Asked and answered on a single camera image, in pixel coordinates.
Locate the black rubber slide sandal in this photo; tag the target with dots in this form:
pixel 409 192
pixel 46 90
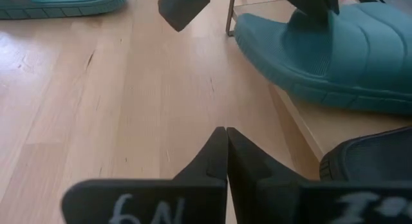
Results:
pixel 370 156

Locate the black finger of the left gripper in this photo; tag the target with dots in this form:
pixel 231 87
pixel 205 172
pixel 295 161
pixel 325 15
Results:
pixel 183 8
pixel 310 5

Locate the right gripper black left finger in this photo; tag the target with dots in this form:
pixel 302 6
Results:
pixel 145 201

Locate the wooden shelf with black frame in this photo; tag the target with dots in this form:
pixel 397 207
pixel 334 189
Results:
pixel 338 127

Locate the green rubber slide sandal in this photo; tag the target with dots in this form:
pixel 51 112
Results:
pixel 64 6
pixel 354 56

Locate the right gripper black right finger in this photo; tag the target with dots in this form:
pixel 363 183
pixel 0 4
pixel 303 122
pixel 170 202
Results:
pixel 289 201

